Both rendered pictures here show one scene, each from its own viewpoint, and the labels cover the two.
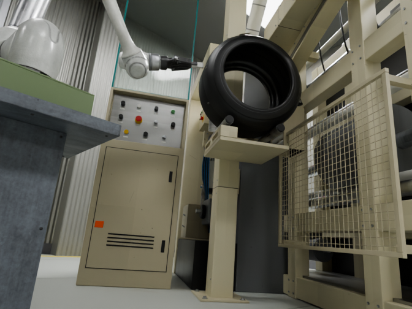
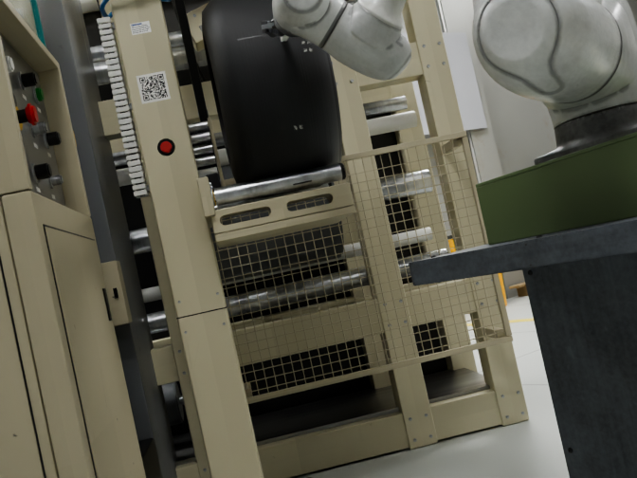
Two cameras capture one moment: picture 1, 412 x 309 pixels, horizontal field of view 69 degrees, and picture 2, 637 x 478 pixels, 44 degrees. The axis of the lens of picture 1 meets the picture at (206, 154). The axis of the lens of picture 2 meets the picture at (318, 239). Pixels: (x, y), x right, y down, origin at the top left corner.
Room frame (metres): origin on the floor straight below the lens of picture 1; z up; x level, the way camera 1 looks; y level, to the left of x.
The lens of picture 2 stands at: (1.33, 1.91, 0.68)
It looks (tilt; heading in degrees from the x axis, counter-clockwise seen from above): 2 degrees up; 275
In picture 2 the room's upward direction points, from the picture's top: 12 degrees counter-clockwise
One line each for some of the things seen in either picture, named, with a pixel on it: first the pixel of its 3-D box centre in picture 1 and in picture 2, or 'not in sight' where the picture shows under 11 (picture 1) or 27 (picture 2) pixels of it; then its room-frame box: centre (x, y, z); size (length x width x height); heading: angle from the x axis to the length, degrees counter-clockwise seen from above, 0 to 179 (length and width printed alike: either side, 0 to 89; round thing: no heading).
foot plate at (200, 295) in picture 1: (218, 295); not in sight; (1.86, -0.13, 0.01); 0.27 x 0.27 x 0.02; 12
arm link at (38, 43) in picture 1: (37, 50); (584, 49); (0.96, 0.64, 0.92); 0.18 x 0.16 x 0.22; 60
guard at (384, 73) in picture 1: (320, 176); (355, 265); (1.45, -0.58, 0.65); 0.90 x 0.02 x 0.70; 12
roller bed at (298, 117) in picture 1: (287, 131); (190, 173); (1.90, -0.53, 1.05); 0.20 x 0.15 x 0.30; 12
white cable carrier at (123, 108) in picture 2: not in sight; (124, 107); (1.93, -0.09, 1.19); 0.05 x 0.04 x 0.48; 102
